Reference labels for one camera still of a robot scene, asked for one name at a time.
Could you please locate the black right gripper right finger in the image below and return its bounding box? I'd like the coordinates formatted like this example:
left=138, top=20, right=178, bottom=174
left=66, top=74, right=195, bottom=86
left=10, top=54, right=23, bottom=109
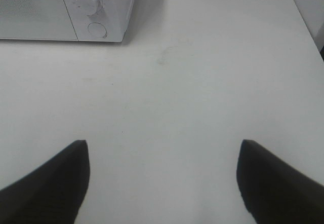
left=236, top=139, right=323, bottom=223

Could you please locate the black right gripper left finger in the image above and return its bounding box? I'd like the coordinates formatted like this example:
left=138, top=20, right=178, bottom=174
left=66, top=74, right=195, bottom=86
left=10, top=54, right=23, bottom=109
left=1, top=140, right=90, bottom=223

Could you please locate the white control knob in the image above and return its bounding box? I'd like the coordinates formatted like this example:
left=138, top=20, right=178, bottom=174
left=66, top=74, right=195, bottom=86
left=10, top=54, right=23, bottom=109
left=76, top=0, right=100, bottom=16

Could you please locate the round white door button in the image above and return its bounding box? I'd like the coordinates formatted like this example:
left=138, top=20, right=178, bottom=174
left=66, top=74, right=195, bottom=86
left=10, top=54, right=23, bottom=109
left=88, top=22, right=107, bottom=38

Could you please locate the white microwave oven body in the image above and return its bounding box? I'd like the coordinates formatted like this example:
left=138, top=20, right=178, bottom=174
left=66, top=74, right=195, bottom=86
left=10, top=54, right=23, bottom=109
left=64, top=0, right=135, bottom=43

